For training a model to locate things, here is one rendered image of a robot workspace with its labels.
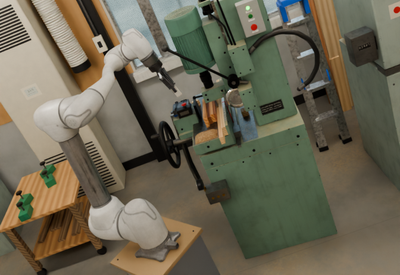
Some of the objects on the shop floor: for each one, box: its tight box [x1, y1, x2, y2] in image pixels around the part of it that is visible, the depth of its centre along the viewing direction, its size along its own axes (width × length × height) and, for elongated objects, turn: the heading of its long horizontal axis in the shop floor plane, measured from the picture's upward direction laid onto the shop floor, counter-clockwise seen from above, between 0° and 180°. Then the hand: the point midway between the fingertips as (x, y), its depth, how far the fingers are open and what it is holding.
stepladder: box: [276, 0, 352, 152], centre depth 322 cm, size 27×25×116 cm
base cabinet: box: [205, 138, 338, 259], centre depth 276 cm, size 45×58×71 cm
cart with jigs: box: [0, 160, 107, 275], centre depth 344 cm, size 66×57×64 cm
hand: (176, 91), depth 247 cm, fingers closed
